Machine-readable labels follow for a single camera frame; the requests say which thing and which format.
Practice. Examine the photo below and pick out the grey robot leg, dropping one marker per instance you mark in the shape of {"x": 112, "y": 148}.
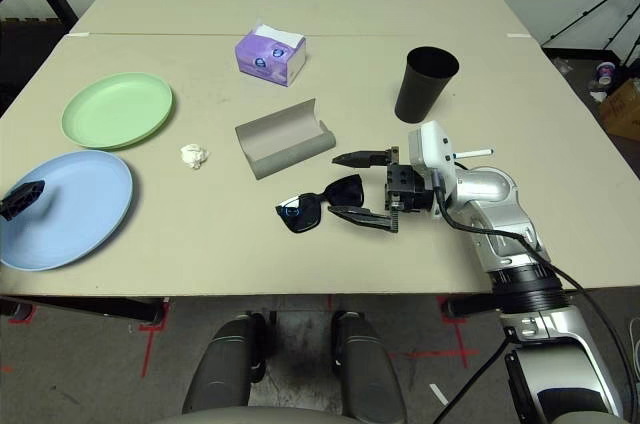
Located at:
{"x": 365, "y": 369}
{"x": 225, "y": 364}

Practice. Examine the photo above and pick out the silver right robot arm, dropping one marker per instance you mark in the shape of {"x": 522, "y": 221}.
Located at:
{"x": 490, "y": 194}

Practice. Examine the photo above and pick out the black table base bar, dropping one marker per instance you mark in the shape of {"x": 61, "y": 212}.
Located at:
{"x": 475, "y": 304}
{"x": 100, "y": 309}

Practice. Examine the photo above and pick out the brown cardboard box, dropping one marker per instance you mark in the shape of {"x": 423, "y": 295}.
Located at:
{"x": 625, "y": 109}

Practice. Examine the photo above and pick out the black sunglasses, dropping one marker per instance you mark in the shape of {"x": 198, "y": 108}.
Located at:
{"x": 300, "y": 216}

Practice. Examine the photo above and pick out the white tissue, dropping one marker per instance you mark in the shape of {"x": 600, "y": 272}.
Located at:
{"x": 194, "y": 156}

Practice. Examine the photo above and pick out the blue plastic plate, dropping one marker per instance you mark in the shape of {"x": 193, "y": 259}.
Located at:
{"x": 75, "y": 214}

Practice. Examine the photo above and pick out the purple tissue pack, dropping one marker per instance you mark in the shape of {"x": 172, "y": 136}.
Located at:
{"x": 265, "y": 56}

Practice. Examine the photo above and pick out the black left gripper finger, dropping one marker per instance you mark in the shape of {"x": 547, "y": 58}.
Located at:
{"x": 22, "y": 199}

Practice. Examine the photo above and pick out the small white rod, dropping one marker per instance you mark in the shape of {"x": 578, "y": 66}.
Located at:
{"x": 475, "y": 152}

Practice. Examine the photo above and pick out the small purple white cup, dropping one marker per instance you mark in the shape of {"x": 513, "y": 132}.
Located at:
{"x": 605, "y": 73}

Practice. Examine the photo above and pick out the black tripod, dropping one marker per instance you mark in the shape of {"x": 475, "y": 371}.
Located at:
{"x": 585, "y": 19}

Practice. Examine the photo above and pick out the black foam floor mat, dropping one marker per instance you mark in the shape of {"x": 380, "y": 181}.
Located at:
{"x": 25, "y": 44}

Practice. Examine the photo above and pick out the black plastic cup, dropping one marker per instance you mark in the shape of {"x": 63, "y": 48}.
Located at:
{"x": 422, "y": 89}

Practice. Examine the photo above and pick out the green plastic plate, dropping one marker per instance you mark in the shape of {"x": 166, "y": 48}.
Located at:
{"x": 117, "y": 109}

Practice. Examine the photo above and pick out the grey glasses case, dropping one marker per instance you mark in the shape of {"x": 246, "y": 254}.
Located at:
{"x": 280, "y": 134}

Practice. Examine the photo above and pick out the grey robot left leg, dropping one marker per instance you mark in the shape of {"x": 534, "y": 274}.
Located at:
{"x": 225, "y": 364}

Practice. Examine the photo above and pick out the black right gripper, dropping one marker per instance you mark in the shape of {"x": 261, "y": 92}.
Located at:
{"x": 407, "y": 189}

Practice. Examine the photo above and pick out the white tape strip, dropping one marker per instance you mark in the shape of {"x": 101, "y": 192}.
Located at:
{"x": 79, "y": 34}
{"x": 518, "y": 35}

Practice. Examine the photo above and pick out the grey robot right leg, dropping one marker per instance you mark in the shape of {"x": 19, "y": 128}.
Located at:
{"x": 365, "y": 369}

